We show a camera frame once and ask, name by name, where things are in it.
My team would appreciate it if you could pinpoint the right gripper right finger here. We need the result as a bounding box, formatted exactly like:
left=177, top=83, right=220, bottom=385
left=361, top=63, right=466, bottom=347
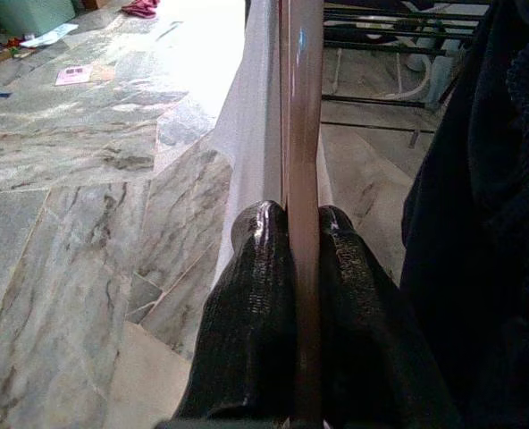
left=316, top=203, right=466, bottom=429

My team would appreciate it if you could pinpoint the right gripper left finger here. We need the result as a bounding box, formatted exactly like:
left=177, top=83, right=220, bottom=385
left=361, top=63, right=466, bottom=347
left=173, top=198, right=300, bottom=421

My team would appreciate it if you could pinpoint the black metal clothes rack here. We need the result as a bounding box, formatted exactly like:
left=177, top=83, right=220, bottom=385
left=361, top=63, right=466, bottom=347
left=322, top=0, right=493, bottom=148

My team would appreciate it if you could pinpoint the dark navy garment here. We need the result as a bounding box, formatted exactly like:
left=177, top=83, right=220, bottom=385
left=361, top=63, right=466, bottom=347
left=400, top=0, right=529, bottom=429

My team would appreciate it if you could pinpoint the white garment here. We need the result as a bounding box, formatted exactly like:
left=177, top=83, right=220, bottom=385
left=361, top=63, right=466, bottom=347
left=213, top=0, right=337, bottom=287

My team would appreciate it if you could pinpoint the green bin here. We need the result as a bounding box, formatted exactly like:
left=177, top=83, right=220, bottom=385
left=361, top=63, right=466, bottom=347
left=0, top=0, right=77, bottom=38

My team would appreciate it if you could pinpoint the pink paper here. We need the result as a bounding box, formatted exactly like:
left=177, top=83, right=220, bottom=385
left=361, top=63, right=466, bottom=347
left=54, top=65, right=95, bottom=87

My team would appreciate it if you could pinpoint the white paper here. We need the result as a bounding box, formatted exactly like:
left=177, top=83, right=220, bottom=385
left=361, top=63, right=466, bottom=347
left=20, top=22, right=80, bottom=49

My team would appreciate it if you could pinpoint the red cloth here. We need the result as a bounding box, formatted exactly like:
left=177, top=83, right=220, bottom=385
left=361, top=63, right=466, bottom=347
left=120, top=0, right=162, bottom=20

